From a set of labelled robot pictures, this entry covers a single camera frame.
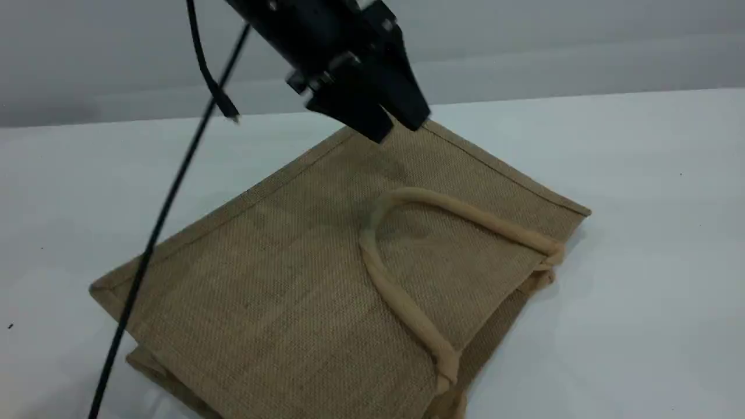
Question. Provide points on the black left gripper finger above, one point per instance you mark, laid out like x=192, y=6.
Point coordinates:
x=404, y=93
x=355, y=99

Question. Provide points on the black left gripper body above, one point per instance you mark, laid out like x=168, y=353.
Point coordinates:
x=314, y=29

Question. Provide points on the brown jute tote bag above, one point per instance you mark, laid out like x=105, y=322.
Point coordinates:
x=326, y=291

